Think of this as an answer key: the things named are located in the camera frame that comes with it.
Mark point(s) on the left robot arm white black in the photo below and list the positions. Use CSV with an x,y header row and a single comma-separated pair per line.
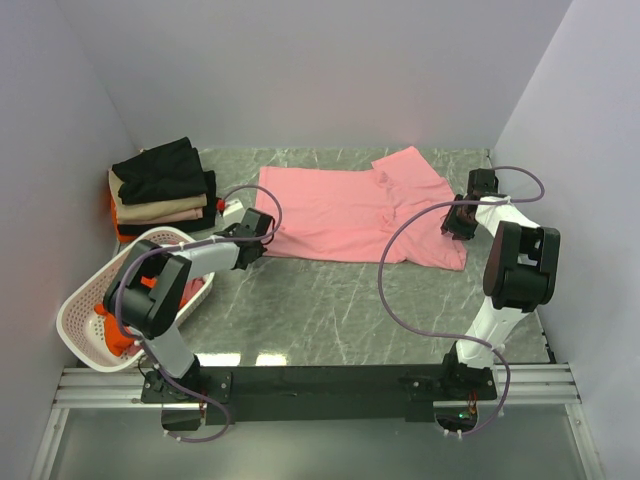
x,y
145,295

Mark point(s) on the black folded t shirt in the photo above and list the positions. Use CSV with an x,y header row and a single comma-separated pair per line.
x,y
171,171
207,221

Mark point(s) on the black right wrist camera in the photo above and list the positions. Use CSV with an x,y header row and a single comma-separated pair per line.
x,y
482,182

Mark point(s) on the orange t shirt in basket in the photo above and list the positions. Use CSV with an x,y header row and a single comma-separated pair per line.
x,y
116,343

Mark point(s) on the orange folded t shirt bottom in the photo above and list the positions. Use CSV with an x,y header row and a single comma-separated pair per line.
x,y
120,237

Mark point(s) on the beige folded t shirt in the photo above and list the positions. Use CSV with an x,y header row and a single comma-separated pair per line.
x,y
150,210

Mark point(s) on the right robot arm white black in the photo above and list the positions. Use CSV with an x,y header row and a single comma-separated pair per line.
x,y
519,275

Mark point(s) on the black folded t shirt lower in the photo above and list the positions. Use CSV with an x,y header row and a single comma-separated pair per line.
x,y
207,221

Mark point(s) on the white plastic laundry basket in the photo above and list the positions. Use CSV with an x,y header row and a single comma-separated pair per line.
x,y
81,328

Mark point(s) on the light pink folded t shirt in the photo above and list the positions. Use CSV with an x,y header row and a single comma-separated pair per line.
x,y
187,215

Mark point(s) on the aluminium frame rail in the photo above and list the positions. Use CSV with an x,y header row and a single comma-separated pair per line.
x,y
84,388

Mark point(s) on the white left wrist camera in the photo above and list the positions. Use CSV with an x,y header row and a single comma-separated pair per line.
x,y
229,212

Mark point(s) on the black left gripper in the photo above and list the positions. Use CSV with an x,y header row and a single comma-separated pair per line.
x,y
251,251

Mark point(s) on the dusty pink shirt in basket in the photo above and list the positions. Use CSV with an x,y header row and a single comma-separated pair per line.
x,y
191,289

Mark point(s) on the black folded t shirt top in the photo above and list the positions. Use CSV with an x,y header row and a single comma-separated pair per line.
x,y
171,171

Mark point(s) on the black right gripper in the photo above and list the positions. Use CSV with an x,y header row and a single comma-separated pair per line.
x,y
458,220

